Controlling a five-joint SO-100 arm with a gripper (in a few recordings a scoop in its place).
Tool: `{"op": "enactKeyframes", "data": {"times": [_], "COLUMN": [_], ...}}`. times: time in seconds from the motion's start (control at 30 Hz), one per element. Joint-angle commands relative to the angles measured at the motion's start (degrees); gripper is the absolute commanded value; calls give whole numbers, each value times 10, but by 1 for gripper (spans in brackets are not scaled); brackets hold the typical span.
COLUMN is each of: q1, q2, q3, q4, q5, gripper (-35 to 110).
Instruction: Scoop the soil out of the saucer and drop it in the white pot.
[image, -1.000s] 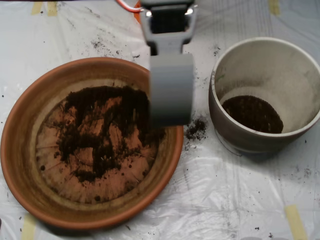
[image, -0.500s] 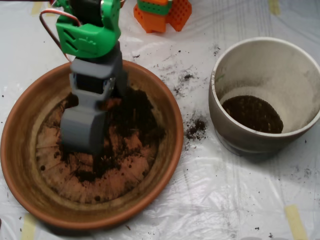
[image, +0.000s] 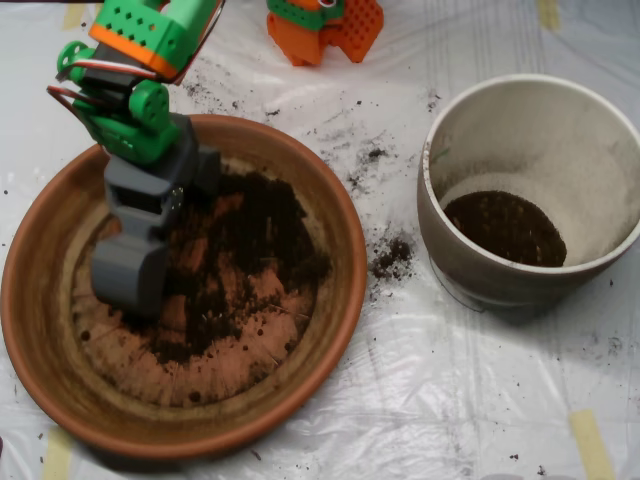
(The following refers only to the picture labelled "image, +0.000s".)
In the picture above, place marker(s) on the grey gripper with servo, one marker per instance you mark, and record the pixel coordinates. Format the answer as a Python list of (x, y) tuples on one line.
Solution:
[(131, 272)]

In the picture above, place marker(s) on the terracotta clay saucer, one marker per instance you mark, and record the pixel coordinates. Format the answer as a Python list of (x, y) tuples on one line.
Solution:
[(200, 425)]

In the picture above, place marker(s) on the clear plastic cover sheet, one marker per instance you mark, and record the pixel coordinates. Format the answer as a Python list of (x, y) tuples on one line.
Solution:
[(425, 375)]

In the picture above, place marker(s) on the small spilled soil clump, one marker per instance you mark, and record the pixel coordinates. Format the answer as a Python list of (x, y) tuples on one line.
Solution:
[(395, 252)]

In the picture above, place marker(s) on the dark potting soil pile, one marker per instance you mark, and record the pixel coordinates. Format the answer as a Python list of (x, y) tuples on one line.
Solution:
[(250, 240)]

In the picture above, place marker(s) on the beige masking tape strip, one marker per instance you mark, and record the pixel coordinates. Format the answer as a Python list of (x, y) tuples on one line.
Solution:
[(592, 445), (73, 16), (99, 12), (57, 455), (549, 14)]

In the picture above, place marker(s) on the white ceramic plant pot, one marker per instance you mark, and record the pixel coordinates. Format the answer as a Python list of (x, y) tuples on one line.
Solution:
[(550, 140)]

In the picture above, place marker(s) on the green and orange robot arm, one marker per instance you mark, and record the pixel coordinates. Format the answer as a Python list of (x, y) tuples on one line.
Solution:
[(140, 30)]

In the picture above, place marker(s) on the dark potting soil layer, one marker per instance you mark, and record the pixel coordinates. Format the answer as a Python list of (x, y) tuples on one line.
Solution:
[(505, 230)]

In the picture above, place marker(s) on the orange and green robot base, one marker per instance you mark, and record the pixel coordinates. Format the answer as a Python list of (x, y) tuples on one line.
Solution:
[(300, 45)]

